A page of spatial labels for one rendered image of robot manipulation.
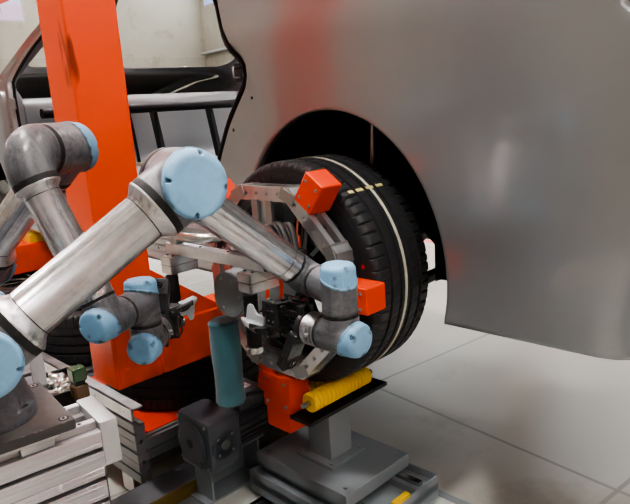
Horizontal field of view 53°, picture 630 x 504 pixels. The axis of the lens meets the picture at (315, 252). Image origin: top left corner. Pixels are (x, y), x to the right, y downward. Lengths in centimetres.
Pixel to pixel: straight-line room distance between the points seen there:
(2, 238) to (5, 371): 68
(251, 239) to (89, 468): 53
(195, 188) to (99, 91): 92
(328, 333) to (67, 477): 55
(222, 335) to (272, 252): 57
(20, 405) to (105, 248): 35
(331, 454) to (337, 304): 90
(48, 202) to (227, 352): 71
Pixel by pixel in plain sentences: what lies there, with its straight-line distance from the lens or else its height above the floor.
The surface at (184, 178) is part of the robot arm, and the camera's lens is 104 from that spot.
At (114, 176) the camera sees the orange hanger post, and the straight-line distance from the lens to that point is 193.
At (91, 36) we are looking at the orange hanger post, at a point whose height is 155.
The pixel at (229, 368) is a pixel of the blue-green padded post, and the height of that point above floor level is 60.
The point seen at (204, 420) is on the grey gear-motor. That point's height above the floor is 40.
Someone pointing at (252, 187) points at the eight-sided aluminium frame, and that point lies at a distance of 176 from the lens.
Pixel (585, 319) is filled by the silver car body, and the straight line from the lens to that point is 150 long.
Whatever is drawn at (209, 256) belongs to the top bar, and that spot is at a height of 96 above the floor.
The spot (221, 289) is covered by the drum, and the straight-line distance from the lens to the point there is 171.
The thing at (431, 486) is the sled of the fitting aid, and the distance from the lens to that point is 212.
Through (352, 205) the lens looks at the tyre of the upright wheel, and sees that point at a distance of 163.
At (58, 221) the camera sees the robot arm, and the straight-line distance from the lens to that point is 139.
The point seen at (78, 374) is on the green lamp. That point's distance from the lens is 189.
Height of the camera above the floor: 132
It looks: 13 degrees down
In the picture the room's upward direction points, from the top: 4 degrees counter-clockwise
